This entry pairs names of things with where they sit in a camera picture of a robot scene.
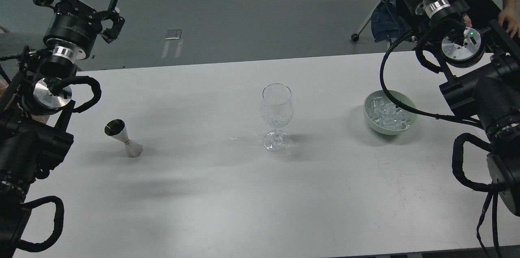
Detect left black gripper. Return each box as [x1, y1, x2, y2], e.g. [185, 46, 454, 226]
[33, 0, 125, 60]

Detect steel double jigger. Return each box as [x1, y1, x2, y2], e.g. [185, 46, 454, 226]
[104, 119, 143, 158]

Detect clear ice cubes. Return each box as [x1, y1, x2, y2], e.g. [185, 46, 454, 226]
[368, 97, 410, 131]

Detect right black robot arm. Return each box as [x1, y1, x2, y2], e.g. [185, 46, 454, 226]
[379, 0, 519, 258]

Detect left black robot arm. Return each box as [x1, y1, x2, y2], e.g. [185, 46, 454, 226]
[0, 0, 125, 258]

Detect clear wine glass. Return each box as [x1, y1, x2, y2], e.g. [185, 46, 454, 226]
[260, 83, 294, 153]

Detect person hand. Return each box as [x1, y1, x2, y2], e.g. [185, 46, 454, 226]
[498, 7, 520, 38]

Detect grey chair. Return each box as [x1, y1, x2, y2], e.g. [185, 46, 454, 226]
[0, 24, 47, 58]

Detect metal floor plate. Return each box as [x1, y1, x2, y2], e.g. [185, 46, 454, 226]
[164, 29, 182, 40]

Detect green bowl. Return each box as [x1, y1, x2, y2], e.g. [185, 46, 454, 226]
[363, 90, 418, 136]

